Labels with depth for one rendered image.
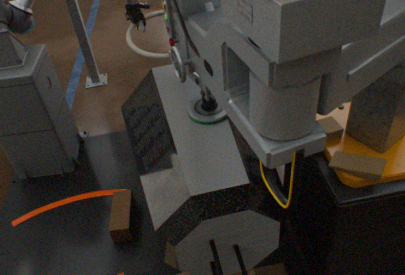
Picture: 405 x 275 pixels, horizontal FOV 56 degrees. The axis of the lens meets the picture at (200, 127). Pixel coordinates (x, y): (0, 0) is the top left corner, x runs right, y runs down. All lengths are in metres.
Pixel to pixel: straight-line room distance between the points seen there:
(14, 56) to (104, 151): 0.96
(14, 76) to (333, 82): 1.91
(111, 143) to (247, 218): 1.73
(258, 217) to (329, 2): 1.00
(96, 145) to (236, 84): 2.00
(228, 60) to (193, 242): 0.78
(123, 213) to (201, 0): 1.41
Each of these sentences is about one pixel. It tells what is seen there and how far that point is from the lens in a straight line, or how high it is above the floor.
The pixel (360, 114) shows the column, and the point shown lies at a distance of 1.76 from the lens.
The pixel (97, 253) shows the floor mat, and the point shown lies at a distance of 2.46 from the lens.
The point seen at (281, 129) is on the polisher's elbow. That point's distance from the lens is 1.07.
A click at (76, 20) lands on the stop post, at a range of 3.58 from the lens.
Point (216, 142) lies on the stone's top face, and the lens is 1.73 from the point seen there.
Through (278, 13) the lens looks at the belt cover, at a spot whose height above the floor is 1.67.
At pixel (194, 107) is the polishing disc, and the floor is 0.85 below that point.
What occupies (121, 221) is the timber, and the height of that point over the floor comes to 0.14.
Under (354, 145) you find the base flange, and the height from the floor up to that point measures 0.78.
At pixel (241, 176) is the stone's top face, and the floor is 0.82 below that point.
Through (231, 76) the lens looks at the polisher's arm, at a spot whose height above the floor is 1.31.
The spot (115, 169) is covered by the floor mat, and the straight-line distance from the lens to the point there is 2.87.
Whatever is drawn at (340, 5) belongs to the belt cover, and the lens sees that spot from 0.84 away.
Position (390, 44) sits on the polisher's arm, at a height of 1.37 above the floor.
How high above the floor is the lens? 1.99
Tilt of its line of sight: 40 degrees down
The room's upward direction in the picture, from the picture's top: 7 degrees counter-clockwise
